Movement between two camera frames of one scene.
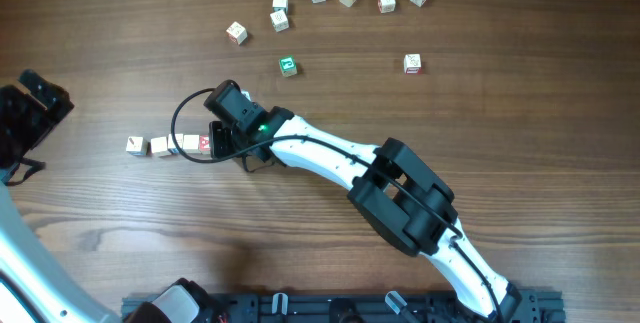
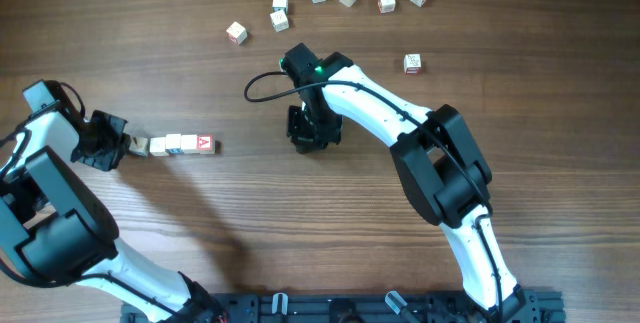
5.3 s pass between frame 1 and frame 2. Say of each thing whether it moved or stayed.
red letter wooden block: stayed
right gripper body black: moved
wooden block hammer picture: stayed
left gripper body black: moved
